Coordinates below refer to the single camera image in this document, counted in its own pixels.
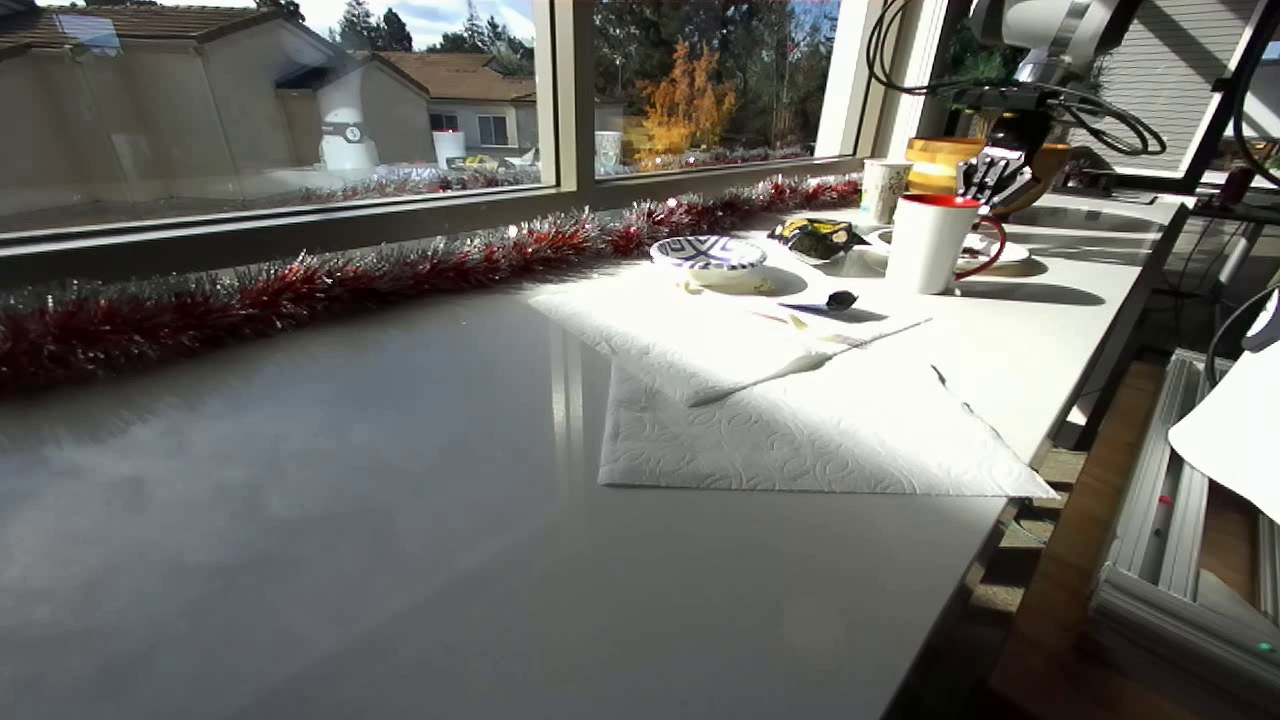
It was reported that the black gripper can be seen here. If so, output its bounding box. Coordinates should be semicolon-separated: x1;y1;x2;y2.
957;102;1065;215

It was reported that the large wooden bowl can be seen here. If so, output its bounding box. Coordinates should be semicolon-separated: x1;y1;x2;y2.
900;133;1087;225

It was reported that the patterned paper cup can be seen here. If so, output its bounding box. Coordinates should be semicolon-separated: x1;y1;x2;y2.
856;156;918;227

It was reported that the white mug red inside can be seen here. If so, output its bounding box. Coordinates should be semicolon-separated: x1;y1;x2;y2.
886;193;1012;301

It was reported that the black popcorn snack bag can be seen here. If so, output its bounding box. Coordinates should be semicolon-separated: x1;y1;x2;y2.
774;212;874;267

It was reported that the slim grey utensil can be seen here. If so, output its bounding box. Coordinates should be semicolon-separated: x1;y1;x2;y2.
686;311;937;414

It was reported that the white paper towel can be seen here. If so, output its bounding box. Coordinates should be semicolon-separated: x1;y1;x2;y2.
596;355;1065;501

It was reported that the white paper page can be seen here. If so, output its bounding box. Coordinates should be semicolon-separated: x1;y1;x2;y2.
1164;337;1280;533

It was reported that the white paper sheet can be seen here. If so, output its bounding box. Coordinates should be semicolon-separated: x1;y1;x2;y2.
526;255;973;415

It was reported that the wooden plank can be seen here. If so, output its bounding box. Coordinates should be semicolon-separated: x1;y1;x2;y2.
985;355;1170;720

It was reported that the red silver tinsel garland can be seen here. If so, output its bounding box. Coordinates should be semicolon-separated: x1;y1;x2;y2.
0;172;868;399

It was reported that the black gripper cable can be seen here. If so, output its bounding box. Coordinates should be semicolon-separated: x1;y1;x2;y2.
860;0;1171;164

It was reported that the aluminium rail frame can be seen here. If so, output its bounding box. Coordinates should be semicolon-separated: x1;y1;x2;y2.
1087;343;1280;706

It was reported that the grey window frame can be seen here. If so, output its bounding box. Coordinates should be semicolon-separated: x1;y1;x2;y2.
0;0;937;255

